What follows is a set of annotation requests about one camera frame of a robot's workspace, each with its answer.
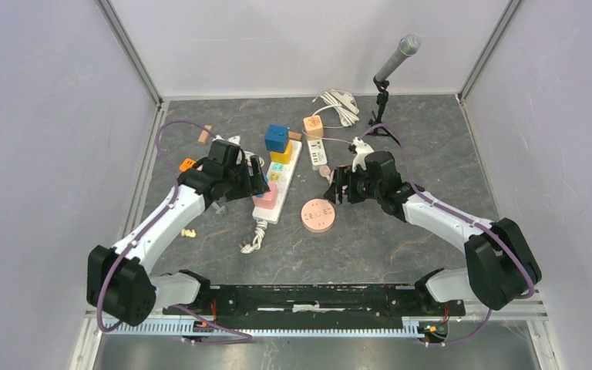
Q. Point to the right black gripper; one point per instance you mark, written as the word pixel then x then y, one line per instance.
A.
pixel 345 176

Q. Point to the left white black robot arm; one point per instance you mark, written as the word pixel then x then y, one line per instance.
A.
pixel 119 281

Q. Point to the grey handheld microphone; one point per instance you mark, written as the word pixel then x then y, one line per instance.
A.
pixel 408 46

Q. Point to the small cream plug piece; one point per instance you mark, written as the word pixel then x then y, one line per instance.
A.
pixel 190 233

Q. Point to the pink round socket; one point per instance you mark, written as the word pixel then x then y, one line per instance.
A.
pixel 318 216

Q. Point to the small brown wooden block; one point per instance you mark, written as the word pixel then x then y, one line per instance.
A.
pixel 296 136

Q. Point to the yellow cube adapter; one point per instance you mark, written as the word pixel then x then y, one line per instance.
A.
pixel 283 157

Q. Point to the white green small power strip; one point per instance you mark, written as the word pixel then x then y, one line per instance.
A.
pixel 317 153

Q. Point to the black tripod microphone stand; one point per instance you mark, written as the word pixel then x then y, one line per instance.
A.
pixel 381 101

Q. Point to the white long power strip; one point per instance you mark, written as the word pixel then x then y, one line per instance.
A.
pixel 279 177

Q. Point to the blue cube adapter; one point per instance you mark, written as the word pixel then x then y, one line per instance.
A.
pixel 276 138

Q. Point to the orange wooden cube socket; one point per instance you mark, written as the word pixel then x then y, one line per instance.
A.
pixel 313 127

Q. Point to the pink plug adapter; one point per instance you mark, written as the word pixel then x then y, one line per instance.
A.
pixel 267 200

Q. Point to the orange power strip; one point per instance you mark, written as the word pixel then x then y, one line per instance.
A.
pixel 186 164

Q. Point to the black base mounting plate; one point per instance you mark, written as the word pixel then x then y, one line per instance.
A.
pixel 319 306

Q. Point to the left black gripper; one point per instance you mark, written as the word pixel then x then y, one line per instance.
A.
pixel 254 184

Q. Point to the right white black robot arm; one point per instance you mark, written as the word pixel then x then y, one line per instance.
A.
pixel 500 266

